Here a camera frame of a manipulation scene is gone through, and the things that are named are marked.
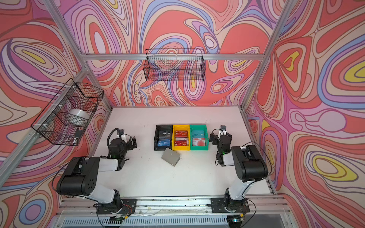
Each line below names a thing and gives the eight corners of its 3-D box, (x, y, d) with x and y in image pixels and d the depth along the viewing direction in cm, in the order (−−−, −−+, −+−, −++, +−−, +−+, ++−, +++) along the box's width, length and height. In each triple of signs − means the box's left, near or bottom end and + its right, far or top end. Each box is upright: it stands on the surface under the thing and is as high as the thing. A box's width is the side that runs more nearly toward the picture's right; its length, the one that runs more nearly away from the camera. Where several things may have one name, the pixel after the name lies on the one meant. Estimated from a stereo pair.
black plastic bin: (154, 151, 95) (152, 146, 90) (157, 129, 107) (156, 123, 102) (172, 151, 95) (171, 146, 90) (173, 129, 107) (172, 123, 102)
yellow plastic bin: (172, 151, 95) (171, 146, 90) (173, 129, 107) (173, 123, 102) (190, 151, 95) (190, 146, 90) (189, 129, 107) (189, 123, 102)
